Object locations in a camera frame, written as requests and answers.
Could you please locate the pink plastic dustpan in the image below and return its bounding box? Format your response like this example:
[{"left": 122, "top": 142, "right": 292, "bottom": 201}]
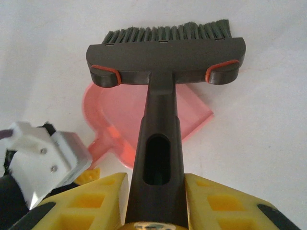
[{"left": 82, "top": 81, "right": 215, "bottom": 171}]

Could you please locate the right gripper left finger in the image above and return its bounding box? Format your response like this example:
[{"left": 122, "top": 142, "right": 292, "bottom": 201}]
[{"left": 11, "top": 172, "right": 130, "bottom": 230}]

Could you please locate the dark hand brush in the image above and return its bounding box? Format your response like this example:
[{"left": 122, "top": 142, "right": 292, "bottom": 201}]
[{"left": 85, "top": 18, "right": 247, "bottom": 230}]

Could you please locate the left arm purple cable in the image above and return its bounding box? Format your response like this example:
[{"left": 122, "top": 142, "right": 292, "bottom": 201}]
[{"left": 0, "top": 128, "right": 15, "bottom": 140}]

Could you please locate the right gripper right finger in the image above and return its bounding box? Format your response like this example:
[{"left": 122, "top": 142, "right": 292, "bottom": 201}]
[{"left": 184, "top": 172, "right": 304, "bottom": 230}]

